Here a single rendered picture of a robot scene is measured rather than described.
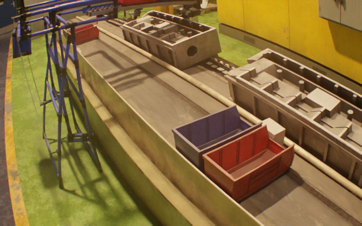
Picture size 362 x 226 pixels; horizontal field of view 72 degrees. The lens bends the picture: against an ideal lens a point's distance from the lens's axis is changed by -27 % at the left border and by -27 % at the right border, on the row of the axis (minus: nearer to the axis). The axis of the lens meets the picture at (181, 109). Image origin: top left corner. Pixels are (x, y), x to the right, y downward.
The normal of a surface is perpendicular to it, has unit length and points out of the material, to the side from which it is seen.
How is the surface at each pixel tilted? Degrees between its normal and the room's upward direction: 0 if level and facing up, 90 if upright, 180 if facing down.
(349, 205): 0
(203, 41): 90
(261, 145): 88
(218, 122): 88
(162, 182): 0
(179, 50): 90
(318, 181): 0
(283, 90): 10
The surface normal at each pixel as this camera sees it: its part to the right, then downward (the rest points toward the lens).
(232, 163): 0.52, 0.37
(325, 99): -0.21, -0.80
